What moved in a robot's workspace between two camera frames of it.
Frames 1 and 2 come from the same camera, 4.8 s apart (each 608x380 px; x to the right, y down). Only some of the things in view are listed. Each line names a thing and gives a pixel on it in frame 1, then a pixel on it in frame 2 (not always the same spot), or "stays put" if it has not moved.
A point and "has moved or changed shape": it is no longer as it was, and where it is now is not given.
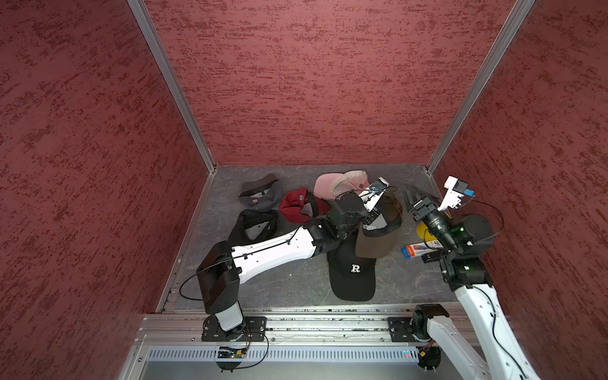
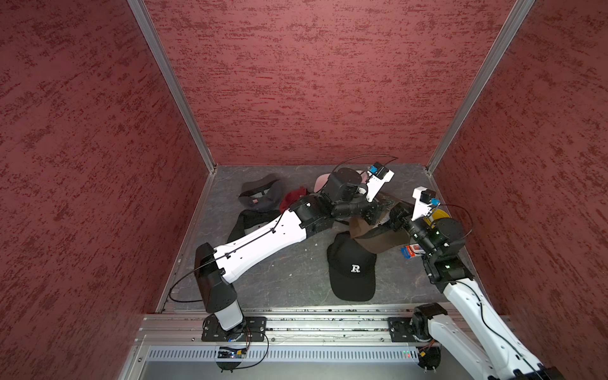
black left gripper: x=371 y=215 stays put
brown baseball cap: x=380 y=243 has moved or changed shape
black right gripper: x=421 y=207 to x=400 y=214
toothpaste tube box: x=412 y=250 stays put
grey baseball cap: x=264 y=194 stays put
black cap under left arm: x=253 y=226 stays put
